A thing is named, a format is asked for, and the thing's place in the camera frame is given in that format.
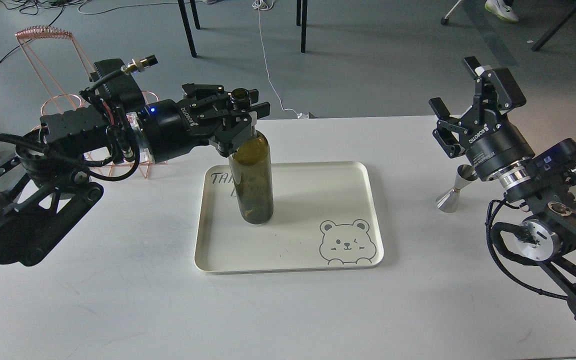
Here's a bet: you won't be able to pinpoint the white sneaker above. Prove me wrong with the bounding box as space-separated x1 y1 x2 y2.
484 0 519 24

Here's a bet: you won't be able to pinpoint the black table legs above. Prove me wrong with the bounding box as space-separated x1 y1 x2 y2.
177 0 309 59

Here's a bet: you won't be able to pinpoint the copper wire wine rack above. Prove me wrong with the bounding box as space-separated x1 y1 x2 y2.
14 25 157 179

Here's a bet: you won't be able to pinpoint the black cables on floor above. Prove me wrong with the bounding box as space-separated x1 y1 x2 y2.
0 0 179 97

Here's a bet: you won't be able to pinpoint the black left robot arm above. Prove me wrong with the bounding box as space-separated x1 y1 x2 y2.
0 55 271 267

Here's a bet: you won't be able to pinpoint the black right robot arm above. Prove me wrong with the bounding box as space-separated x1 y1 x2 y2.
429 56 576 320

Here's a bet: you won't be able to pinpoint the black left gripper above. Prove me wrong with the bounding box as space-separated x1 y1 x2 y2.
138 83 271 163

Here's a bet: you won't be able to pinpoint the white cable on floor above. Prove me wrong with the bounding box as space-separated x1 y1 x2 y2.
251 0 310 120

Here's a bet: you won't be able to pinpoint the cream tray with bear print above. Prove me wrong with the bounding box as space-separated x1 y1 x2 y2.
194 161 384 274

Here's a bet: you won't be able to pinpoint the dark green wine bottle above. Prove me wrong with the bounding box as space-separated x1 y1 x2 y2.
228 87 275 226

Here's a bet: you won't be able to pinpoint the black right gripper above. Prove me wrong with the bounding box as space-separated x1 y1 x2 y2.
429 55 535 182

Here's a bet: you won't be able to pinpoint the silver steel jigger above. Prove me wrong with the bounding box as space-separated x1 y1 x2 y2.
435 164 477 214

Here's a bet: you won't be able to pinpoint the black stand leg top right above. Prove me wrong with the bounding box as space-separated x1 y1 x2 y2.
530 0 576 51

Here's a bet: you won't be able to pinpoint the white chair leg top right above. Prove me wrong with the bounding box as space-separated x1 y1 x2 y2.
439 0 465 26

